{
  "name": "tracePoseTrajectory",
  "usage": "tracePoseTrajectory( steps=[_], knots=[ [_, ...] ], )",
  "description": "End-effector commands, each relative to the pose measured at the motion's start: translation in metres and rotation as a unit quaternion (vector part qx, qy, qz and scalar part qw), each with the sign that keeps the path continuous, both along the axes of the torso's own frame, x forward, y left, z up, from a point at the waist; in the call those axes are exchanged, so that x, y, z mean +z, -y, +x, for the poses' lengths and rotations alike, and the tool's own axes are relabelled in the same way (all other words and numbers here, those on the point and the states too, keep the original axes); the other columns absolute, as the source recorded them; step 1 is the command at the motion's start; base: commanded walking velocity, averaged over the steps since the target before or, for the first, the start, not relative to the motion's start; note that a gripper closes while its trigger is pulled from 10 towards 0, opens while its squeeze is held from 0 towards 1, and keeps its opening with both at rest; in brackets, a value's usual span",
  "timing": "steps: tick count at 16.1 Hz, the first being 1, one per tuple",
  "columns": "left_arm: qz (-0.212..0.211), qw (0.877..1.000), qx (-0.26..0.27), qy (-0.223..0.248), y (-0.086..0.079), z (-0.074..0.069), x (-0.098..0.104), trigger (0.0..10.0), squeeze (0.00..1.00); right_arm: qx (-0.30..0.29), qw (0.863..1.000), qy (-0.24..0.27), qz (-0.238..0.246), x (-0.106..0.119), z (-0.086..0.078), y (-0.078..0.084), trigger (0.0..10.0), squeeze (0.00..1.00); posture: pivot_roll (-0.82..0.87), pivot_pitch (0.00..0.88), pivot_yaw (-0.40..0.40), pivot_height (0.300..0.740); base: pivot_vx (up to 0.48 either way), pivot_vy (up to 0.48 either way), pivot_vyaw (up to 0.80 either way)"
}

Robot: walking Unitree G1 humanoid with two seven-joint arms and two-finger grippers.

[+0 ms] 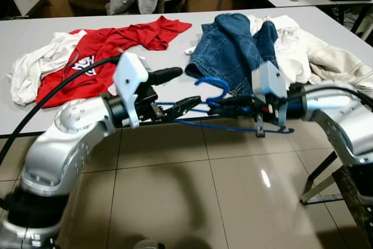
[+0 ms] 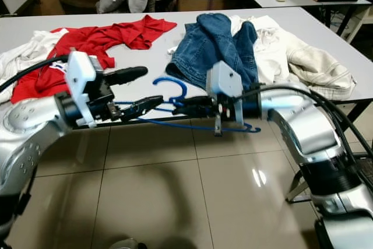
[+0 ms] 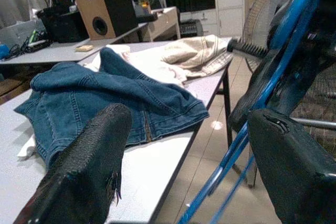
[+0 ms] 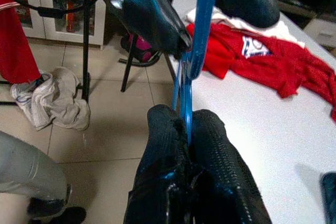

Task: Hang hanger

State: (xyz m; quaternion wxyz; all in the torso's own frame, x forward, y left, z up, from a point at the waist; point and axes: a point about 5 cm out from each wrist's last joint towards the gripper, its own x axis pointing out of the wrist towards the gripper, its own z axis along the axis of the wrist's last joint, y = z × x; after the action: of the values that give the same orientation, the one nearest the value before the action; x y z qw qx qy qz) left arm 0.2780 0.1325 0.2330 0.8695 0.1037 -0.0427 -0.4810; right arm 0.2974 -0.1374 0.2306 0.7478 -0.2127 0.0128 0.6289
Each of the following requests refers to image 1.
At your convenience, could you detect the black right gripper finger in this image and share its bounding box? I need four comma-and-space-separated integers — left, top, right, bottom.
219, 96, 257, 107
207, 107, 257, 117

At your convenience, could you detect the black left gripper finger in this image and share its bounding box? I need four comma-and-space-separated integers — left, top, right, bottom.
147, 67, 184, 85
166, 96, 202, 118

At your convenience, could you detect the blue plastic clothes hanger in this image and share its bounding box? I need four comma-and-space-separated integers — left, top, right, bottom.
153, 77, 295, 135

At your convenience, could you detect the red shirt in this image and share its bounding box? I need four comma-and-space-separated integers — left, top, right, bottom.
35, 16, 193, 108

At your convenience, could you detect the cream jacket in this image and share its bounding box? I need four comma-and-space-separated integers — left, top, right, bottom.
245, 15, 373, 101

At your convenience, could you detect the white shirt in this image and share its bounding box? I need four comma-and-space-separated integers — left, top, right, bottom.
9, 30, 88, 107

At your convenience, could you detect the grey robot left leg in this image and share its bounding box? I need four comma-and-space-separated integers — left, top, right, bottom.
133, 237, 167, 249

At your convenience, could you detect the large white table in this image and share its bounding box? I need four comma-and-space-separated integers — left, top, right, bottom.
0, 5, 373, 203

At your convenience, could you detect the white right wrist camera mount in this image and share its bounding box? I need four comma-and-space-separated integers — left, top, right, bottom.
252, 62, 287, 136

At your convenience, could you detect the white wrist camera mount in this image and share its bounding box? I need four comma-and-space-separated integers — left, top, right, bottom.
114, 52, 149, 128
252, 62, 287, 136

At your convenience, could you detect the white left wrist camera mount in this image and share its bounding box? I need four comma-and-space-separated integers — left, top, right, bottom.
114, 52, 149, 128

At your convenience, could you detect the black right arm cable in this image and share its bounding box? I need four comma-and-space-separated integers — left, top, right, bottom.
286, 85, 373, 108

